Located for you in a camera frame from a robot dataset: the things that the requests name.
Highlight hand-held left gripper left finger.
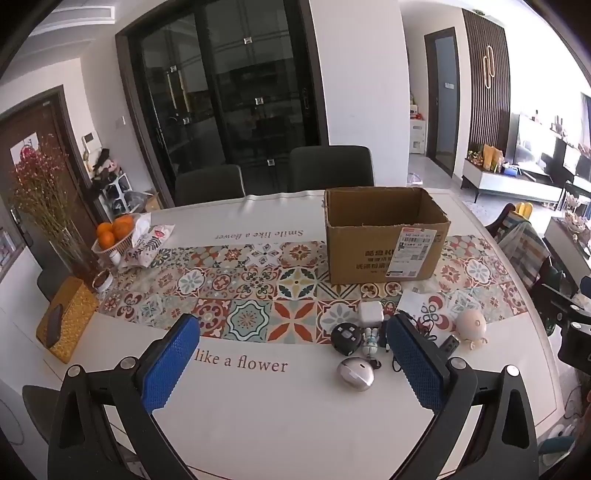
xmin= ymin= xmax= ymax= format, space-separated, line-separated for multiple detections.
xmin=47 ymin=313 xmax=201 ymax=480

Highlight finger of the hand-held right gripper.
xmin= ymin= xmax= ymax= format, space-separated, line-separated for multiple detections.
xmin=541 ymin=282 xmax=583 ymax=324

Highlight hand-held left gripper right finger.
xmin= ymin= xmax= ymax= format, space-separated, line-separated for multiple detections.
xmin=385 ymin=313 xmax=540 ymax=480

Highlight silver computer mouse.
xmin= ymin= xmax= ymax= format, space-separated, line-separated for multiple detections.
xmin=336 ymin=356 xmax=375 ymax=392

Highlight white square charger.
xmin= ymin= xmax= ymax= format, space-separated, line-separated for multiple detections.
xmin=358 ymin=302 xmax=385 ymax=329

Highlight pink doll toy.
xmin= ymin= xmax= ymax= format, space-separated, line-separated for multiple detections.
xmin=455 ymin=308 xmax=491 ymax=354

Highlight black round speaker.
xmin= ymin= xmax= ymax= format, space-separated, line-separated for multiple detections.
xmin=331 ymin=322 xmax=364 ymax=356

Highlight brown cardboard box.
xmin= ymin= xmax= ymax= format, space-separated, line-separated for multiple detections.
xmin=323 ymin=187 xmax=452 ymax=286

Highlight small white blue figurine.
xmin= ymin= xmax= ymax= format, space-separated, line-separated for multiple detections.
xmin=362 ymin=328 xmax=382 ymax=357

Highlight white paper card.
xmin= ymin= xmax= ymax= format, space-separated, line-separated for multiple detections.
xmin=396 ymin=292 xmax=445 ymax=325

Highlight striped cloth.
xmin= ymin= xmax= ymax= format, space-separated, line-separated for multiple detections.
xmin=501 ymin=217 xmax=556 ymax=288

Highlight woven yellow tissue box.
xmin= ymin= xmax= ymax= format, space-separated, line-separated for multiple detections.
xmin=36 ymin=277 xmax=100 ymax=363

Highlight floral tissue packet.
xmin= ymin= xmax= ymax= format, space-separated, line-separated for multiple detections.
xmin=123 ymin=224 xmax=177 ymax=269

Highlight black phone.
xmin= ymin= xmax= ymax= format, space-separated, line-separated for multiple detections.
xmin=46 ymin=305 xmax=64 ymax=347

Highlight white tv cabinet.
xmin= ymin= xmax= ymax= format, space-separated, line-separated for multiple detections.
xmin=462 ymin=159 xmax=565 ymax=205

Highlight white fruit basket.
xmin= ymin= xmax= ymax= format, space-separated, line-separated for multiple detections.
xmin=91 ymin=224 xmax=139 ymax=265

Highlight white plastic packet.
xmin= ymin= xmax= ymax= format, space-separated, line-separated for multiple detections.
xmin=131 ymin=213 xmax=153 ymax=245

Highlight glass vase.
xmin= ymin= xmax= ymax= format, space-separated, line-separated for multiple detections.
xmin=48 ymin=220 xmax=100 ymax=283

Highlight yellow bags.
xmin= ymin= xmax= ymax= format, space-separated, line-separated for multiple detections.
xmin=480 ymin=143 xmax=507 ymax=174

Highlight dark grey dining chair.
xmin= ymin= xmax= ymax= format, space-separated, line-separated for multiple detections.
xmin=288 ymin=145 xmax=375 ymax=191
xmin=174 ymin=165 xmax=246 ymax=207

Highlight white shoe rack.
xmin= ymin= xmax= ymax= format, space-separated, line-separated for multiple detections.
xmin=90 ymin=148 xmax=136 ymax=222

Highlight small white cabinet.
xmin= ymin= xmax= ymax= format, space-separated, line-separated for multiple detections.
xmin=409 ymin=119 xmax=428 ymax=155

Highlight dried red flowers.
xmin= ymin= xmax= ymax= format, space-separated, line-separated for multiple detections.
xmin=8 ymin=133 xmax=83 ymax=243

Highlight dark hallway door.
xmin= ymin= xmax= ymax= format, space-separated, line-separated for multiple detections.
xmin=424 ymin=27 xmax=462 ymax=179

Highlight vase with dried flowers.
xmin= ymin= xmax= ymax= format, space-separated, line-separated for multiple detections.
xmin=0 ymin=85 xmax=100 ymax=280

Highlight black sliding glass door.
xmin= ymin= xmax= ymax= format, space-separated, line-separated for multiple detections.
xmin=115 ymin=0 xmax=331 ymax=208

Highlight black cable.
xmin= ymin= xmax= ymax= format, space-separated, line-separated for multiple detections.
xmin=390 ymin=318 xmax=445 ymax=372

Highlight dark slatted wall panel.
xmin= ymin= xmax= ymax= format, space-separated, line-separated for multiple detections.
xmin=462 ymin=8 xmax=513 ymax=158

